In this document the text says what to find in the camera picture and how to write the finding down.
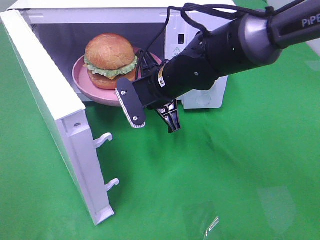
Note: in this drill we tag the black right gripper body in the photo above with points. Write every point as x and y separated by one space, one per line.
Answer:
183 73

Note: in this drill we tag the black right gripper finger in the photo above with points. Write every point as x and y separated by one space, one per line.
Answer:
170 115
147 63

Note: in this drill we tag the burger with lettuce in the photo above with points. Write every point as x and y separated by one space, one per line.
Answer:
109 57

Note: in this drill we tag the round door release button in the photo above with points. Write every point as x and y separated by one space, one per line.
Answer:
203 99

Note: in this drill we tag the pink plate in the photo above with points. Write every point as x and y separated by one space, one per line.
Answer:
87 88

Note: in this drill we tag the white microwave door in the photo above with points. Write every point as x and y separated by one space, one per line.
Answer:
65 116

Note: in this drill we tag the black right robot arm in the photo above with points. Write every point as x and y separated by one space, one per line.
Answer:
228 43

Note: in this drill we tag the white warning label with QR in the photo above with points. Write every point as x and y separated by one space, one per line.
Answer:
175 50

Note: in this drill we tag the white microwave oven body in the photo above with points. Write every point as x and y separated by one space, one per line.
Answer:
64 27

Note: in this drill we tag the clear tape patch front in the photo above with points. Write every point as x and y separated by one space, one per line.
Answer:
202 221

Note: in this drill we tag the clear tape patch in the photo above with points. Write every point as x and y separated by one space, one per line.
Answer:
279 208
313 64
202 221

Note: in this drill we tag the clear tape patch far right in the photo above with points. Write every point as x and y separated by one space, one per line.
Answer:
313 64

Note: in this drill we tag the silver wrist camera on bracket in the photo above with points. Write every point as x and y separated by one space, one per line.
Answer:
135 96

